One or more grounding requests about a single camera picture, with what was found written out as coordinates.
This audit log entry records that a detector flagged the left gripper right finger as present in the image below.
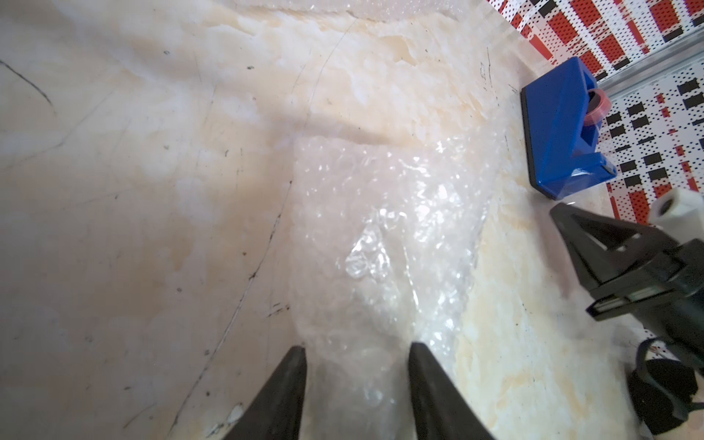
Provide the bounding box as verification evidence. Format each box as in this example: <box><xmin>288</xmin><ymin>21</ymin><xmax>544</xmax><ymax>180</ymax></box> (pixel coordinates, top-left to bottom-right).
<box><xmin>408</xmin><ymin>342</ymin><xmax>493</xmax><ymax>440</ymax></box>

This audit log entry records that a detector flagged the blue box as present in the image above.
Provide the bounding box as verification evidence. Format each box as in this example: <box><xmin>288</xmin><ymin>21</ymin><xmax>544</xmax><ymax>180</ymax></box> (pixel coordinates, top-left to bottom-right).
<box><xmin>520</xmin><ymin>57</ymin><xmax>618</xmax><ymax>201</ymax></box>

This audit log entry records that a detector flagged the pink tape roll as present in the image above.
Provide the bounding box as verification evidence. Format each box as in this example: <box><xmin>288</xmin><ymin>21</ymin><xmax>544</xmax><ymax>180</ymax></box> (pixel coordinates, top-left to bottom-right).
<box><xmin>584</xmin><ymin>89</ymin><xmax>612</xmax><ymax>126</ymax></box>

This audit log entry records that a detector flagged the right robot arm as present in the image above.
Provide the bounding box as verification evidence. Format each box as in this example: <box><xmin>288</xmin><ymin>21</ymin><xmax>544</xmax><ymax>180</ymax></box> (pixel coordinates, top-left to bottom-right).
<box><xmin>550</xmin><ymin>190</ymin><xmax>703</xmax><ymax>435</ymax></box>

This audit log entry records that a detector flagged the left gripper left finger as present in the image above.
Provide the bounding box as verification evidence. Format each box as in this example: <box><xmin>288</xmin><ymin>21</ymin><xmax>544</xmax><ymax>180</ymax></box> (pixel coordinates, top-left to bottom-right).
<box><xmin>224</xmin><ymin>346</ymin><xmax>307</xmax><ymax>440</ymax></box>

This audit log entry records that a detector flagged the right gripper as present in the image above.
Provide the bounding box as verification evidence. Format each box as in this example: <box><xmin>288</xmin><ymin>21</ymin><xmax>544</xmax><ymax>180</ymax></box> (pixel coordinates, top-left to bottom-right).
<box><xmin>550</xmin><ymin>189</ymin><xmax>703</xmax><ymax>364</ymax></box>

